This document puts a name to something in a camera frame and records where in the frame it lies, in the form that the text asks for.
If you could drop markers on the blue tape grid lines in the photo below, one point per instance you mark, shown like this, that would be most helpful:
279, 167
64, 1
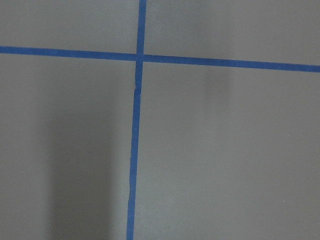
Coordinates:
139, 58

